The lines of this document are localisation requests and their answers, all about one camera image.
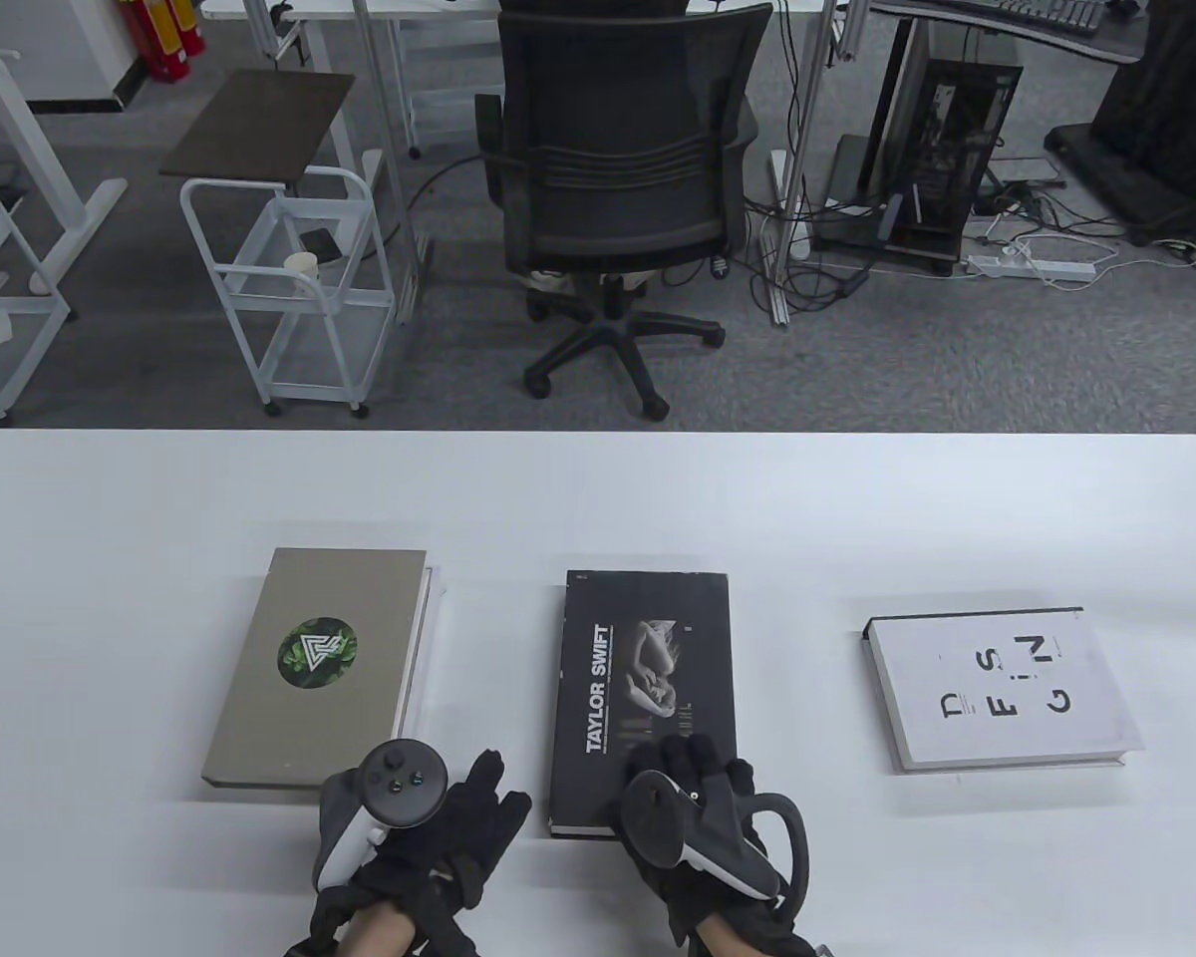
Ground white rolling cart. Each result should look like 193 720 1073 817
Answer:
179 166 400 418

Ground grey floor plate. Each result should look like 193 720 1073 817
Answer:
987 155 1067 188

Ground grey book green circle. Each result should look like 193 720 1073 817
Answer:
199 546 430 794

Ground dark keyboard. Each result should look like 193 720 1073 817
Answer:
997 0 1105 36

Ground black photo cover book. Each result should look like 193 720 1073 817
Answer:
548 570 739 840

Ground dark brown table board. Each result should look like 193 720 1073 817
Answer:
159 70 357 187

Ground black curved desk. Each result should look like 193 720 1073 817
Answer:
857 0 1149 200

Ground black equipment stand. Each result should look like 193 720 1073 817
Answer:
1045 0 1196 247

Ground white desk leg frame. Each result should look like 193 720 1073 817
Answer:
0 18 129 296

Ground white power strip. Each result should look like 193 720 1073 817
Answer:
967 254 1097 280

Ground person's right forearm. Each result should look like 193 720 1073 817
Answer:
703 917 788 957

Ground person's right hand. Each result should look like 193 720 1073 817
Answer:
613 733 815 956

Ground black mesh office chair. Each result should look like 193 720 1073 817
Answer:
473 0 773 422

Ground black computer tower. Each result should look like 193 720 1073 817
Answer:
882 58 1024 277

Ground grey white controller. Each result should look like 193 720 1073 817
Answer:
620 768 811 910
312 738 451 895

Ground aluminium frame post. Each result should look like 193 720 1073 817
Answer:
352 0 432 327
769 0 848 330

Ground white book black letters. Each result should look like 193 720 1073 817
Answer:
863 606 1145 774

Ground white photo cover book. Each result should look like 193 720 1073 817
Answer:
399 564 446 744

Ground dark grey laptop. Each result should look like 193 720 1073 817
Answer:
825 135 873 210

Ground person's left forearm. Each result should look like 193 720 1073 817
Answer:
344 902 420 957

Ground white drawer unit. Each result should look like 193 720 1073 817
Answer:
399 20 504 151

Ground person's left hand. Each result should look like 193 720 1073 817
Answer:
354 750 534 923

